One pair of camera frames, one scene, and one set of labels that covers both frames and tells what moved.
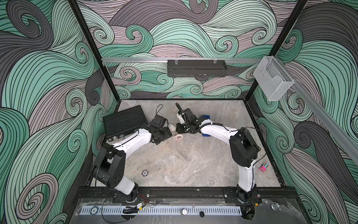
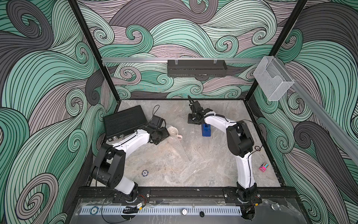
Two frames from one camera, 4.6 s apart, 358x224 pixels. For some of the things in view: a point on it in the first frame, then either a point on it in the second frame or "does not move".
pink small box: [264, 167] does not move
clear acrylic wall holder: [273, 78] does not move
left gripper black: [167, 134] does not move
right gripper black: [178, 129] -> [189, 119]
